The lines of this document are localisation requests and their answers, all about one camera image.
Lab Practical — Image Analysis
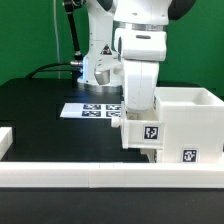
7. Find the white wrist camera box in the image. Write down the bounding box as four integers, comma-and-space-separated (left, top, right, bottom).
114, 28, 167, 61

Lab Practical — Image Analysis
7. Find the white fence rail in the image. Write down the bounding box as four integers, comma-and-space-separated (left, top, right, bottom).
0, 162, 224, 188
0, 127, 13, 160

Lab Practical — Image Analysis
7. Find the paper marker sheet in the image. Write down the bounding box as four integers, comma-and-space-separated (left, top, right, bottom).
60, 103, 121, 119

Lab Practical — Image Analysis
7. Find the black thick cable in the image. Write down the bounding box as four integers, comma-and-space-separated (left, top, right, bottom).
24, 62, 83, 80

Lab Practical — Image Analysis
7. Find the thin grey cable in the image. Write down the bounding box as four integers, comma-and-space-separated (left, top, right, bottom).
53, 0, 62, 80

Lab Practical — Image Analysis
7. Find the white fence left rail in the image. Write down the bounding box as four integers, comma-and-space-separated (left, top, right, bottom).
0, 127, 13, 160

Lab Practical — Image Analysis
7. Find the white front drawer box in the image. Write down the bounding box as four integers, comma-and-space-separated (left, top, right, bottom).
140, 149, 157, 163

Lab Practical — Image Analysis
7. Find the white fence front rail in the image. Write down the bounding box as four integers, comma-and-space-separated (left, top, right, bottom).
0, 162, 224, 188

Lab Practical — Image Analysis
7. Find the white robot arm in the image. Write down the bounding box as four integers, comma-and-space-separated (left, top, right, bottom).
82, 0, 196, 113

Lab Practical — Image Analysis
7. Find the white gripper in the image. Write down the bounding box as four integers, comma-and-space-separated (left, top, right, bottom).
123, 60, 159, 112

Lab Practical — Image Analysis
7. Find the white drawer cabinet frame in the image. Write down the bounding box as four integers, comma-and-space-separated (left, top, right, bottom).
154, 87, 224, 163

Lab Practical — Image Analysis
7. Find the white drawer box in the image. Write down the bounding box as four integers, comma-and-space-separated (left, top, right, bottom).
140, 149, 157, 163
111, 103, 165, 150

